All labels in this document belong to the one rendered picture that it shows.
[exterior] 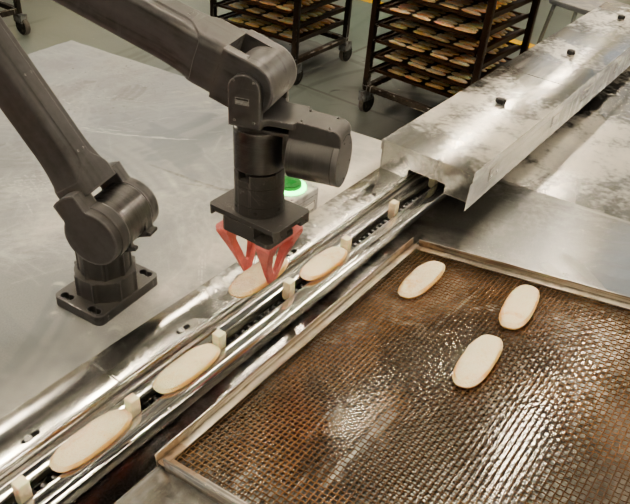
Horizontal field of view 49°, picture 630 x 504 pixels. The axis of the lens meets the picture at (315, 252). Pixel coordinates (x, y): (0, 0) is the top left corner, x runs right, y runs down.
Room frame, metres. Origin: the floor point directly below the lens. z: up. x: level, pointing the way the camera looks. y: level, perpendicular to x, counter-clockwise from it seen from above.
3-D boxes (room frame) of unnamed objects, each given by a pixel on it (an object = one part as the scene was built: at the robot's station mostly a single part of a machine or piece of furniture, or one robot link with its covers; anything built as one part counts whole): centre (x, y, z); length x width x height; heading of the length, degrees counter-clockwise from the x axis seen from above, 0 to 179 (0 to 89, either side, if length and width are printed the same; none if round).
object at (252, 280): (0.68, 0.07, 0.93); 0.10 x 0.04 x 0.01; 147
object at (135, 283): (0.75, 0.29, 0.86); 0.12 x 0.09 x 0.08; 152
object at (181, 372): (0.59, 0.14, 0.86); 0.10 x 0.04 x 0.01; 146
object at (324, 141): (0.67, 0.03, 1.14); 0.11 x 0.09 x 0.12; 73
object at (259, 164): (0.68, 0.07, 1.11); 0.07 x 0.06 x 0.07; 73
